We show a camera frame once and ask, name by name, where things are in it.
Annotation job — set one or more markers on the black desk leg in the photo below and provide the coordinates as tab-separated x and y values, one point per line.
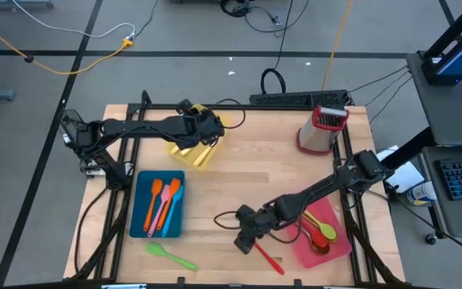
411	146

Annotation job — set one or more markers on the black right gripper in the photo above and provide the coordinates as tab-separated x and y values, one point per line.
255	222

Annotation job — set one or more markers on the orange angled silicone spatula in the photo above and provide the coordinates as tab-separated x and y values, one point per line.
175	184

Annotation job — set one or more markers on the pink silicone spatula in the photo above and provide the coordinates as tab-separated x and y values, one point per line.
164	192

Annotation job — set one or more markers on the red silicone spoon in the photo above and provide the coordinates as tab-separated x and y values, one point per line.
319	241

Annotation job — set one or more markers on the yellow translucent plastic bin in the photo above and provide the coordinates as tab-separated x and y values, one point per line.
197	160

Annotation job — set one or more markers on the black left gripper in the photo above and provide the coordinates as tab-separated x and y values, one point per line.
199	126

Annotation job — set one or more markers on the blue plastic bin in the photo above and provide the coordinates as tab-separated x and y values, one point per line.
139	225

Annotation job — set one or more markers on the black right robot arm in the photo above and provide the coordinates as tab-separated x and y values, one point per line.
327	184

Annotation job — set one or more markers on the dark bronze metal spoon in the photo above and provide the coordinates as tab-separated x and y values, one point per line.
322	251

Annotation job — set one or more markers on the black aluminium table frame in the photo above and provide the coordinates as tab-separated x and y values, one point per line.
275	107

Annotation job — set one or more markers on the red silicone spatula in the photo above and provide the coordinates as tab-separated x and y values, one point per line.
271	261

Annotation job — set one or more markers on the red translucent plastic bin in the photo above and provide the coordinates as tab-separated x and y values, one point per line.
335	257

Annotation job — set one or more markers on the green silicone spatula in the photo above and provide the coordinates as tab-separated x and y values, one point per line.
155	249

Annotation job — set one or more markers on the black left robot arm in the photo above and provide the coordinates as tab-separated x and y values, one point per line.
143	127

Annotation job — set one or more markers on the blue silicone spatula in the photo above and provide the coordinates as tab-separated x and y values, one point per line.
177	198

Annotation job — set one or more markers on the silver metal bracket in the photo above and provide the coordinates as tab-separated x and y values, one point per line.
122	286

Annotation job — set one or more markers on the metal box grater red trim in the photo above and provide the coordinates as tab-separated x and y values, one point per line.
315	138

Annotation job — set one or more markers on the light green silicone spoon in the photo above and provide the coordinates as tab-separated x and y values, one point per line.
328	232

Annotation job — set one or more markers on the orange rounded silicone spatula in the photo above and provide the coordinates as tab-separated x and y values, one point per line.
156	186

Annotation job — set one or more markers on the white blue labelled container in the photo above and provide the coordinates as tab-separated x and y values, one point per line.
421	193

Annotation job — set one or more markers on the black caster wheel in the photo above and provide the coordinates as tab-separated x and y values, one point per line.
430	238

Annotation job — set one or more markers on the black power strip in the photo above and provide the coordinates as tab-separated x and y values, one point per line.
295	98

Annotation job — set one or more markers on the black mesh power supply box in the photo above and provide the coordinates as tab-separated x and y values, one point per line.
68	124

